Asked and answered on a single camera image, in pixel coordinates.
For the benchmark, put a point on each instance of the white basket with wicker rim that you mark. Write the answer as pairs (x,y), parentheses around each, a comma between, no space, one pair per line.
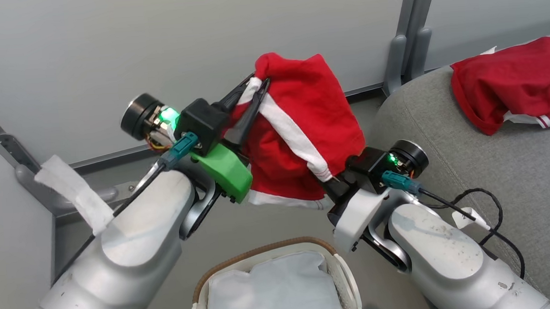
(344,274)

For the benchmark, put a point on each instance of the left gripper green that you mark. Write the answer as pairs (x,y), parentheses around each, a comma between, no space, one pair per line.
(226,172)

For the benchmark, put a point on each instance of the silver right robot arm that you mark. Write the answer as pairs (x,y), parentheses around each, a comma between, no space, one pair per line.
(433,245)

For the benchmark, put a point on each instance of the grey fabric sofa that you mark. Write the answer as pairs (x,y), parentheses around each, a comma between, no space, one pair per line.
(520,182)

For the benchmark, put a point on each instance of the white tape strip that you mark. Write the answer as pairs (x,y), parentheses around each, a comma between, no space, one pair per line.
(76,190)

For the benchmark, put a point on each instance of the grey metal foot bracket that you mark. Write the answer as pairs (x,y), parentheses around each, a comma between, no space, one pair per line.
(58,199)
(396,61)

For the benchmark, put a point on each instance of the white basket liner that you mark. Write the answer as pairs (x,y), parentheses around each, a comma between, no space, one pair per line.
(274,293)

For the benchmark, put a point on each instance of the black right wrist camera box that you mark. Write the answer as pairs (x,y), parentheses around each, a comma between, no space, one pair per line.
(369,168)

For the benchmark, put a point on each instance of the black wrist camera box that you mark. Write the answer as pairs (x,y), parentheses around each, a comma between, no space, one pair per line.
(369,168)
(204,123)

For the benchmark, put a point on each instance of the dark red white-trimmed garment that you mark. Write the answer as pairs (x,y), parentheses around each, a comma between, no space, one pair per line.
(514,78)

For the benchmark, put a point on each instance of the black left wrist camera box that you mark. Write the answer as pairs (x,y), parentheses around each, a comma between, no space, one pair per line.
(204,123)

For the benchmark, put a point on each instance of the bright red white-striped garment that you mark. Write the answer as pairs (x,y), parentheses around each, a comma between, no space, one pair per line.
(310,104)

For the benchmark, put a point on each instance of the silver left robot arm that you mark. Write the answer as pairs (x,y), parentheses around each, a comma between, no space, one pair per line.
(132,239)

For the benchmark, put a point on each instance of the grey metal partition post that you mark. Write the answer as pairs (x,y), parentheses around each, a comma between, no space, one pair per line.
(416,2)
(12,146)

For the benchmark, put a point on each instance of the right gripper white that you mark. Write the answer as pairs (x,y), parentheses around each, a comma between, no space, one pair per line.
(357,216)

